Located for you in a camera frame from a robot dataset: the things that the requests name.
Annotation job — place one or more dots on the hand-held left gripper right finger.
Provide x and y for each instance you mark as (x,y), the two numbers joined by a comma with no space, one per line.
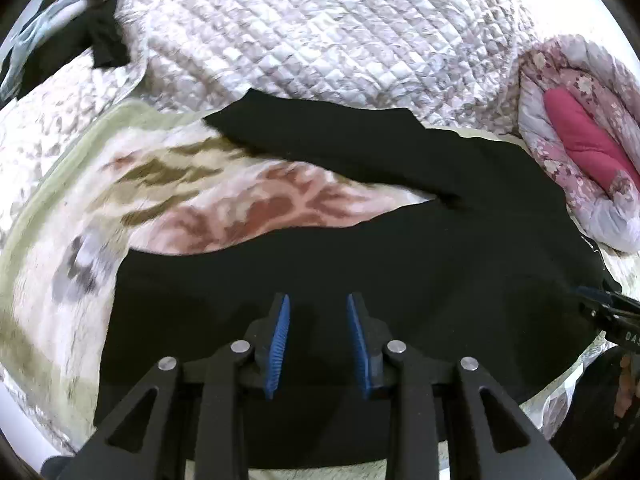
(357,340)

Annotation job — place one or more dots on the black cloth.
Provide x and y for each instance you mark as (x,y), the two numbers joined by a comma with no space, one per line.
(100,35)

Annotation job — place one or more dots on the person's dark clothing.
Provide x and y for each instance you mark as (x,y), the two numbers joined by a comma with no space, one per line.
(595,410)

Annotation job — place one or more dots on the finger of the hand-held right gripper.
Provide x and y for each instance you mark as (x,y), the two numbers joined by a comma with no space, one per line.
(600,310)
(607,295)

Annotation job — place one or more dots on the pink floral rolled quilt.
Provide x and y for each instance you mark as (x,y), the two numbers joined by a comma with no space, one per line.
(575,120)

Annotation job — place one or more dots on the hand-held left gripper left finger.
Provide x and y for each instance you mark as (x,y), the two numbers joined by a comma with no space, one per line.
(280,340)

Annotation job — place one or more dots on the white grey quilted blanket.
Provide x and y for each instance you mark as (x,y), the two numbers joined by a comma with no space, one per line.
(300,25)

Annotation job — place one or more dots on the floral blanket with green border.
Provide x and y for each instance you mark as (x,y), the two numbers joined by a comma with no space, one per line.
(200,200)

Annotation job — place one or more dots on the light blue garment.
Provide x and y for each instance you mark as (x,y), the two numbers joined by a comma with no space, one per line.
(40,30)

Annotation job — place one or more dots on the black pants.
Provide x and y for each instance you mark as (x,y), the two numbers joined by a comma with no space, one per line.
(450,260)

